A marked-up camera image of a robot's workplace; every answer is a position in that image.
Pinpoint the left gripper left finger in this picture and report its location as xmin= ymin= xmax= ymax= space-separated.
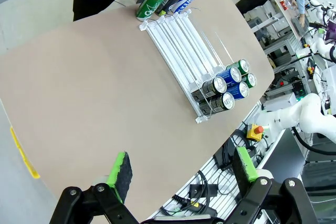
xmin=49 ymin=151 xmax=140 ymax=224

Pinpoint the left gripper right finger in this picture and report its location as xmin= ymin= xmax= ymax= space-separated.
xmin=226 ymin=146 xmax=319 ymax=224

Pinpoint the black Pepsi can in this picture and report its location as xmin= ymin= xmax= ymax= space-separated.
xmin=191 ymin=76 xmax=228 ymax=101
xmin=198 ymin=92 xmax=236 ymax=116
xmin=154 ymin=0 xmax=183 ymax=16

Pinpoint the green Chilsung cider can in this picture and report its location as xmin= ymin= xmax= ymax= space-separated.
xmin=226 ymin=59 xmax=250 ymax=76
xmin=241 ymin=72 xmax=257 ymax=88
xmin=135 ymin=0 xmax=168 ymax=22

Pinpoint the white slotted mounting plate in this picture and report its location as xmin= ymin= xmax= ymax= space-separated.
xmin=146 ymin=103 xmax=287 ymax=224

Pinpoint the black power adapter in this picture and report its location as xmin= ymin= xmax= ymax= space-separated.
xmin=214 ymin=153 xmax=238 ymax=172

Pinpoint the yellow emergency stop button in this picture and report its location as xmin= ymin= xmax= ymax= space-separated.
xmin=246 ymin=123 xmax=265 ymax=141

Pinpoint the yellow table edge strip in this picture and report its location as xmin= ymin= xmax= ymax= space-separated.
xmin=9 ymin=126 xmax=40 ymax=179

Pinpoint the clear acrylic can dispenser rack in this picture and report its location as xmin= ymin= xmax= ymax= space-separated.
xmin=138 ymin=8 xmax=257 ymax=124

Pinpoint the black coiled cable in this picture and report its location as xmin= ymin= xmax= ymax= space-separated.
xmin=223 ymin=129 xmax=263 ymax=172

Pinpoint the black cable plug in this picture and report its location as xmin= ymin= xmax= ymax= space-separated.
xmin=173 ymin=194 xmax=211 ymax=213

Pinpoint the grey metal shelf frame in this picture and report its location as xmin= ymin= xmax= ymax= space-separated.
xmin=259 ymin=16 xmax=316 ymax=104

